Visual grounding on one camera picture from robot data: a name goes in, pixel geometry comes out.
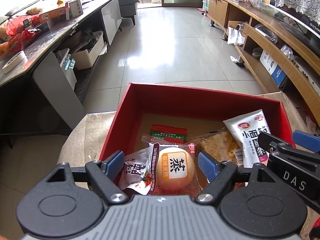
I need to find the white duck snack packet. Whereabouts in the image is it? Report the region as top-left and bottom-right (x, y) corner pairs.
(119, 143), (159, 195)

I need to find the white storage box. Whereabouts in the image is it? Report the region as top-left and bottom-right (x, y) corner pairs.
(71, 31), (105, 70)

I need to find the grey sofa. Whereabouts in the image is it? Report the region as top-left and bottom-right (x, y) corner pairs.
(118, 0), (139, 25)

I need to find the red cardboard box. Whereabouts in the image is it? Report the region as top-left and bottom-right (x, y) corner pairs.
(100, 83), (293, 160)

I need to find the red spicy strip packet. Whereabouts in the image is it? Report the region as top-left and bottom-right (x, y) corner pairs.
(150, 125), (187, 144)

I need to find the white blue carton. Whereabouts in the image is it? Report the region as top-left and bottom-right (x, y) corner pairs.
(260, 50), (287, 88)

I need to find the red plastic bag fruit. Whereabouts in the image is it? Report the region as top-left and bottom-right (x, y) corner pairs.
(1, 15), (41, 55)

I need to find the white noodle strip snack packet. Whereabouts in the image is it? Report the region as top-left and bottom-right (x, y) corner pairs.
(223, 109), (271, 168)

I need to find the wooden shelf unit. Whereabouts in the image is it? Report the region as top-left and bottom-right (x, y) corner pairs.
(208, 0), (319, 124)

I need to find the clear packet yellow crispy cake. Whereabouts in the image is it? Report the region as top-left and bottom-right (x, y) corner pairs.
(190, 128), (244, 166)

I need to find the dark tv cabinet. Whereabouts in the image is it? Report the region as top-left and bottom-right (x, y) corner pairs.
(1, 0), (117, 146)

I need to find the steamed cake bun packet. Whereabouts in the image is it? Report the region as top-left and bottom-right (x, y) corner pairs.
(142, 134), (202, 198)

